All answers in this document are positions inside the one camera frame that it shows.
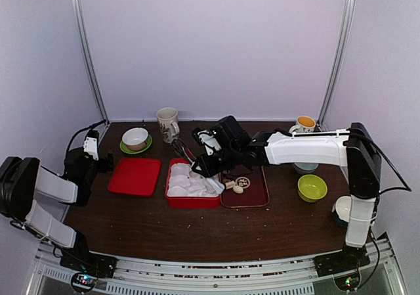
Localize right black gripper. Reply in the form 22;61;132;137
192;145;241;178

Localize red tin lid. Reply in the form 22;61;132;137
108;158;161;197

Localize red chocolate tray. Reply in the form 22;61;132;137
220;166;270;209

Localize metal serving tongs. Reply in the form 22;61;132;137
171;139;225;194

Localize red tin box base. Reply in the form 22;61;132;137
165;158;221;209

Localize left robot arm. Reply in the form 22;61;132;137
1;148;114;271

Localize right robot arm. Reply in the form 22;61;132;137
192;116;381;270

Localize white block chocolate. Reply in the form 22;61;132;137
224;181;236;189

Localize white round chocolate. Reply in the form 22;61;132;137
233;185;243;194

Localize green saucer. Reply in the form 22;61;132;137
119;135;153;155

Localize white bowl on saucer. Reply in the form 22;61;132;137
122;127;149;149

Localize white paper cupcake liners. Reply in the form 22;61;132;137
167;163;219;198

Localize tall white patterned mug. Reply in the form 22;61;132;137
156;107;180;144

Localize light blue patterned bowl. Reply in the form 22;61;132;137
293;162;319;175

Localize white mug yellow inside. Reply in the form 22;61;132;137
289;116;316;134

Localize lime green bowl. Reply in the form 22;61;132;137
297;174;327;203

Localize dark bowl white inside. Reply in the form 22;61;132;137
331;196;351;228

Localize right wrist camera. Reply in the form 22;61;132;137
192;127;222;158

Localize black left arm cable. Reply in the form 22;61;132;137
64;120;108;161

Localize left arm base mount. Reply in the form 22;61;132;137
60;254;117;278

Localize front aluminium rail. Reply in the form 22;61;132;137
23;238;408;294

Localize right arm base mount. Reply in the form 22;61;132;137
314;252;371;277

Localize right aluminium frame post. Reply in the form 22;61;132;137
318;0;356;130

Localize aluminium frame post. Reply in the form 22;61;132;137
71;0;110;125
318;0;356;130

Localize left aluminium frame post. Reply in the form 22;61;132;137
71;0;110;125

